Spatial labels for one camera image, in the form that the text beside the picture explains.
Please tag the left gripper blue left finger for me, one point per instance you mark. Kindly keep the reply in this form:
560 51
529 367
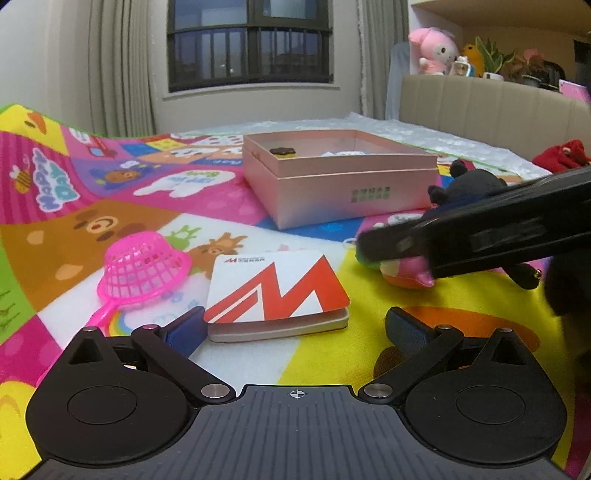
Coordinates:
187 332

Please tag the grey curtain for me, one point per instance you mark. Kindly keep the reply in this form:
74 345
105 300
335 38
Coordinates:
119 74

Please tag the black plush toy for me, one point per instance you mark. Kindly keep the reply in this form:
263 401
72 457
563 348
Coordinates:
469 186

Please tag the yellow brown flower toy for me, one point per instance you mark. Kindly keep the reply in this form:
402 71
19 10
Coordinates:
283 152

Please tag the pink cardboard box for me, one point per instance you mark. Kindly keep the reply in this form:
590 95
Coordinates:
310 189

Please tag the colourful cartoon play mat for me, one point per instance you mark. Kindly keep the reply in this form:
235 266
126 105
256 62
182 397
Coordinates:
67 195

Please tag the white red notebook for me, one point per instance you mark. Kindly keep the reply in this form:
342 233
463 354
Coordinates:
274 295

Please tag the beige headboard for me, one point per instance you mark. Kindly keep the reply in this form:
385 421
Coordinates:
522 119

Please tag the red plush toy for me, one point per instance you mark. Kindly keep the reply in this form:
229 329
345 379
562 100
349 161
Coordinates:
560 158

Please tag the yellow plush toy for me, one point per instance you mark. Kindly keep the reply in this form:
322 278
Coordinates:
475 58

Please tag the blue white packet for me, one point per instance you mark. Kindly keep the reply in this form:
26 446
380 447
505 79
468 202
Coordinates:
345 153

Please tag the dark window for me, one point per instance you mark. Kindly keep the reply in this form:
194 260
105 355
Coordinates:
222 43

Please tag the pink rabbit plush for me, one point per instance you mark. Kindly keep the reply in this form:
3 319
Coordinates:
436 50

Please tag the potted green plant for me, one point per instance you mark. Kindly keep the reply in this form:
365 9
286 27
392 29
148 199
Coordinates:
493 58

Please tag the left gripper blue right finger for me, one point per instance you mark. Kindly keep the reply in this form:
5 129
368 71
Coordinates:
407 333

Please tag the pink plastic toy strainer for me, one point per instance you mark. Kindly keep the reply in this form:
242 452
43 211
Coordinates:
141 281

